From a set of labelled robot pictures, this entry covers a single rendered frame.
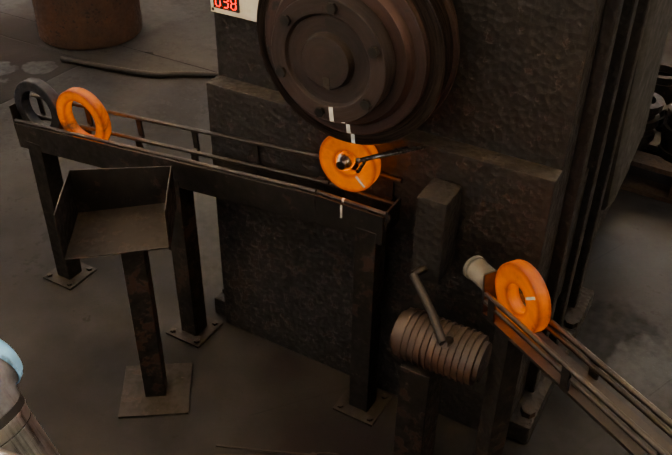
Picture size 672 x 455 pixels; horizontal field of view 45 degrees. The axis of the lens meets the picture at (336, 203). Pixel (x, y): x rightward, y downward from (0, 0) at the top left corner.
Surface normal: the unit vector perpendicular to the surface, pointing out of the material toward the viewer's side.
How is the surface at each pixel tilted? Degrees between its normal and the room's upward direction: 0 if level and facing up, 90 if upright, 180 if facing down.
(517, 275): 90
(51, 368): 1
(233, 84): 0
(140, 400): 0
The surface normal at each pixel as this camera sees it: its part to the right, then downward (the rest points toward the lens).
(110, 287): 0.01, -0.82
